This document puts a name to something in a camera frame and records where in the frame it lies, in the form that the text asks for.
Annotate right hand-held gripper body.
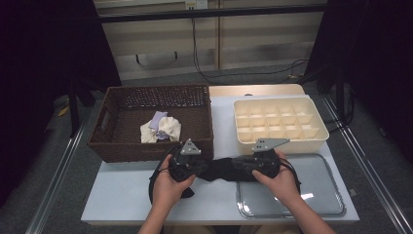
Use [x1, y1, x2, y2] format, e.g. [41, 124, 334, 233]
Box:
[251, 137, 291, 179]

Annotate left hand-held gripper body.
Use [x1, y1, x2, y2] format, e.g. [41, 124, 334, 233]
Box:
[169, 138, 203, 183]

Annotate brown wicker basket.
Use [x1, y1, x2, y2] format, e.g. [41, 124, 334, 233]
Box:
[87, 83, 215, 164]

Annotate cream divided storage box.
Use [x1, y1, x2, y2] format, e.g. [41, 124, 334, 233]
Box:
[233, 96, 330, 156]

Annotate black sock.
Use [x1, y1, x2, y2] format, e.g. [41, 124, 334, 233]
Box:
[196, 157, 261, 183]
[180, 185, 196, 200]

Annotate cream sock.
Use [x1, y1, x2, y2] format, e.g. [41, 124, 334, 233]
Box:
[139, 121, 159, 144]
[157, 116, 182, 142]

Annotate clear plastic lid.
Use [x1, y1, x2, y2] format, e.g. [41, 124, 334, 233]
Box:
[236, 152, 347, 218]

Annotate person's left hand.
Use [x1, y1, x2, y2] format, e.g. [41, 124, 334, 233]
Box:
[151, 154, 198, 206]

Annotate person's right hand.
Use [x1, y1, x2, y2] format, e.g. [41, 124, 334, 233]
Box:
[252, 151, 301, 208]

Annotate person's beige trousers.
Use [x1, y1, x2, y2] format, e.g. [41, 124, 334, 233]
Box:
[162, 224, 293, 234]

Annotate black metal stand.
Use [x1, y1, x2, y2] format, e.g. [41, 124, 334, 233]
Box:
[67, 64, 98, 138]

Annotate black horizontal bar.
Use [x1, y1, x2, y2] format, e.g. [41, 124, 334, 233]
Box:
[96, 4, 327, 23]

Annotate black curtain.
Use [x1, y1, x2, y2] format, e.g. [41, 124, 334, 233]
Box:
[305, 0, 413, 164]

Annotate right hand-held gripper cable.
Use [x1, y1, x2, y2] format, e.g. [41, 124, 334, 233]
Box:
[279, 157, 302, 196]

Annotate hand-held gripper cable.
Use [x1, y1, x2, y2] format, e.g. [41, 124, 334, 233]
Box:
[148, 144, 183, 206]
[279, 157, 302, 196]

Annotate left hand-held gripper cable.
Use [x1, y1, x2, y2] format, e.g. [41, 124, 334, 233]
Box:
[148, 144, 183, 206]

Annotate metal floor rail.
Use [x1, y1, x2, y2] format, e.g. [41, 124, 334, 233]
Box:
[24, 120, 89, 234]
[320, 94, 413, 234]

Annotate black wall cable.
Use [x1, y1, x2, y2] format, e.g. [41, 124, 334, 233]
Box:
[191, 18, 310, 84]

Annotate white wall socket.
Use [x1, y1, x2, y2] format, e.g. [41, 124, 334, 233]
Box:
[184, 0, 208, 10]

